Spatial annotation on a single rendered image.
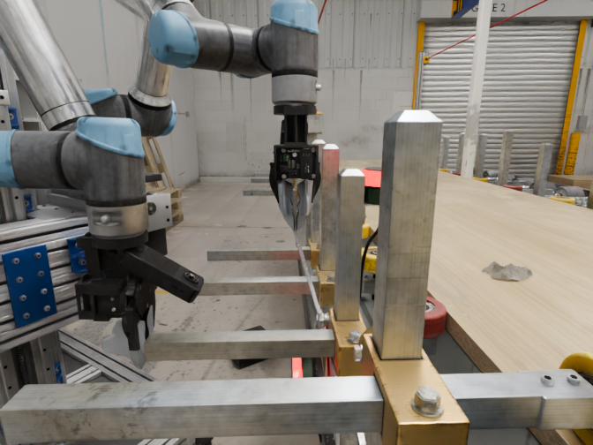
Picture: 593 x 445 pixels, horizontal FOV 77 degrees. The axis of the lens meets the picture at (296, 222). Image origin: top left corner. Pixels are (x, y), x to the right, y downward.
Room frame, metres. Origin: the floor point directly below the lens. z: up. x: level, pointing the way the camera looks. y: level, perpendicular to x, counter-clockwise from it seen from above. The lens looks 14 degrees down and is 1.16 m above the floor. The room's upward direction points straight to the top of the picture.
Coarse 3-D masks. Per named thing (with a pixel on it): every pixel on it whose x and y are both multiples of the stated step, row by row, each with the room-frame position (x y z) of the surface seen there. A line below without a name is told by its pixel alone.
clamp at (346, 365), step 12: (336, 324) 0.52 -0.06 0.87; (348, 324) 0.52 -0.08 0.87; (360, 324) 0.52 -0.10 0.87; (336, 336) 0.49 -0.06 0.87; (348, 336) 0.48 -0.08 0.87; (336, 348) 0.48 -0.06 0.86; (348, 348) 0.46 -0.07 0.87; (336, 360) 0.48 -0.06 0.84; (348, 360) 0.46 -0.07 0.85; (348, 372) 0.46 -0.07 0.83; (360, 372) 0.46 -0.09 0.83
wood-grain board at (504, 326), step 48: (480, 192) 1.58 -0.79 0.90; (432, 240) 0.87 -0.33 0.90; (480, 240) 0.87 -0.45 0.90; (528, 240) 0.87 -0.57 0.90; (576, 240) 0.87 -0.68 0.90; (432, 288) 0.59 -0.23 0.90; (480, 288) 0.59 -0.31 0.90; (528, 288) 0.59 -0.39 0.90; (576, 288) 0.59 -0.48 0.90; (480, 336) 0.43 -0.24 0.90; (528, 336) 0.43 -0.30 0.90; (576, 336) 0.43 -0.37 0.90
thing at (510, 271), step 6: (492, 264) 0.66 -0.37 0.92; (498, 264) 0.66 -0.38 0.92; (510, 264) 0.65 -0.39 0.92; (486, 270) 0.66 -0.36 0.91; (492, 270) 0.65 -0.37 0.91; (498, 270) 0.65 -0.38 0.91; (504, 270) 0.64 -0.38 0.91; (510, 270) 0.64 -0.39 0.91; (516, 270) 0.64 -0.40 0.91; (522, 270) 0.64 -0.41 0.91; (528, 270) 0.65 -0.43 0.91; (492, 276) 0.63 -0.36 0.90; (498, 276) 0.63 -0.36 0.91; (504, 276) 0.62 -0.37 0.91; (510, 276) 0.62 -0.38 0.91; (516, 276) 0.63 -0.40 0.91; (522, 276) 0.63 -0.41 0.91; (528, 276) 0.63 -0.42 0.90
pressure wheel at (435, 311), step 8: (432, 304) 0.52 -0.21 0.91; (440, 304) 0.52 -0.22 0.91; (432, 312) 0.49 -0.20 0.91; (440, 312) 0.49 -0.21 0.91; (424, 320) 0.47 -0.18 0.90; (432, 320) 0.48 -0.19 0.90; (440, 320) 0.48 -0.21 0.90; (424, 328) 0.47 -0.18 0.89; (432, 328) 0.48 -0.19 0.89; (440, 328) 0.48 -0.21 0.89; (424, 336) 0.47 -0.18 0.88; (432, 336) 0.48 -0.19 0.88
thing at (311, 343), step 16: (160, 336) 0.50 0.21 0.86; (176, 336) 0.50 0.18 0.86; (192, 336) 0.50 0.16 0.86; (208, 336) 0.50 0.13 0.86; (224, 336) 0.50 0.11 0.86; (240, 336) 0.50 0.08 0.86; (256, 336) 0.50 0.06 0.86; (272, 336) 0.50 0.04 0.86; (288, 336) 0.50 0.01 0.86; (304, 336) 0.50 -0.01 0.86; (320, 336) 0.50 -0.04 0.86; (160, 352) 0.48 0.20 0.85; (176, 352) 0.49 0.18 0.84; (192, 352) 0.49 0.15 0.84; (208, 352) 0.49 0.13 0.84; (224, 352) 0.49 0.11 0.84; (240, 352) 0.49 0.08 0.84; (256, 352) 0.49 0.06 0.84; (272, 352) 0.49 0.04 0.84; (288, 352) 0.49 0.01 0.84; (304, 352) 0.49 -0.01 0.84; (320, 352) 0.49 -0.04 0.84; (432, 352) 0.50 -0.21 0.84
